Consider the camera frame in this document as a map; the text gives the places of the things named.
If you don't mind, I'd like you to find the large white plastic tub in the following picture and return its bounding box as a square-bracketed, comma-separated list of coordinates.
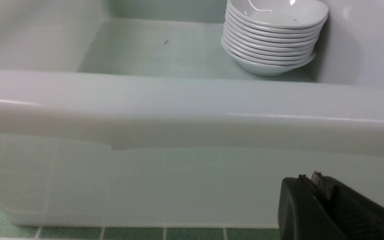
[0, 0, 384, 228]

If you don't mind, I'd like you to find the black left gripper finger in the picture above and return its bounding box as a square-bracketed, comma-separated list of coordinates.
[278, 172, 384, 240]

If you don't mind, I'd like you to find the stack of white dishes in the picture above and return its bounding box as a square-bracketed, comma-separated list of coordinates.
[221, 0, 329, 76]

